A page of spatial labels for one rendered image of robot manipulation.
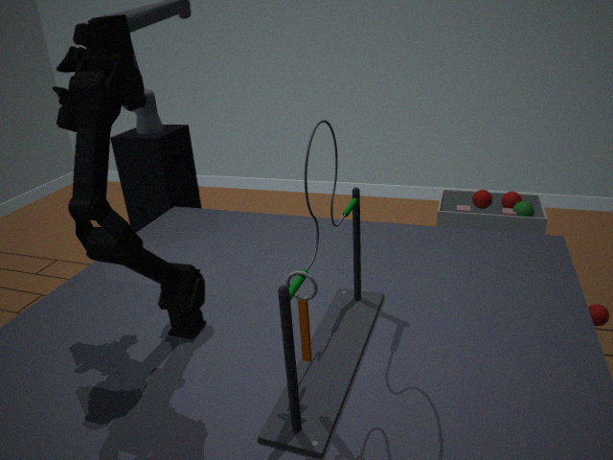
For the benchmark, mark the orange bar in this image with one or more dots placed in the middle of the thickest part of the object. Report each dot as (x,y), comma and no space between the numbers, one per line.
(303,314)

